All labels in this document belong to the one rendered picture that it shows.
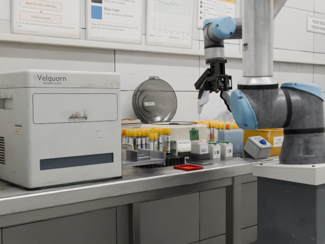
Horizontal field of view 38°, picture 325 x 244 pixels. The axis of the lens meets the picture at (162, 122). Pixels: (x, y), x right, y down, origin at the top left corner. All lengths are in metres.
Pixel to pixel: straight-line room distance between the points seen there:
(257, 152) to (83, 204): 0.71
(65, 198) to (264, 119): 0.58
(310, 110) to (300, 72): 1.74
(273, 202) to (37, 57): 1.06
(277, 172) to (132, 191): 0.41
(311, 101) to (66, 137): 0.68
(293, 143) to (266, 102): 0.15
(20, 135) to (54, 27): 0.80
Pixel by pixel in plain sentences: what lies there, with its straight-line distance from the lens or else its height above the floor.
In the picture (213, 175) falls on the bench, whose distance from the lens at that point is 1.52.
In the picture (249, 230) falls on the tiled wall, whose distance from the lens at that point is 2.82.
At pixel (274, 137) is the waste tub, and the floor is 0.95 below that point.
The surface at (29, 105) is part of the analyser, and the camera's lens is 1.19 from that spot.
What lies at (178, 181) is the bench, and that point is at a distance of 1.42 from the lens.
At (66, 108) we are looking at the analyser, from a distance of 1.23.
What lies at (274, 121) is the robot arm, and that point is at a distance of 1.34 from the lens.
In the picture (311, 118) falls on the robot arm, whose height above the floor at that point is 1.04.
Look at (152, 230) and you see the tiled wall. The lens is 2.29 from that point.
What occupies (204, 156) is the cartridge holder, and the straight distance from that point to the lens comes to 1.61.
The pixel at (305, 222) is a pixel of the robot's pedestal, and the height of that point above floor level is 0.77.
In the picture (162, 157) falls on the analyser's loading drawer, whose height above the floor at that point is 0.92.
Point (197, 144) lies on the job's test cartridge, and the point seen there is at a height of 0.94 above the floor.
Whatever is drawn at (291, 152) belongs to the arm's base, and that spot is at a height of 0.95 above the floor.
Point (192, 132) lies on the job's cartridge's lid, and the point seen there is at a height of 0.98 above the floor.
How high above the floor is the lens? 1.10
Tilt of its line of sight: 3 degrees down
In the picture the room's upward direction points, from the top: straight up
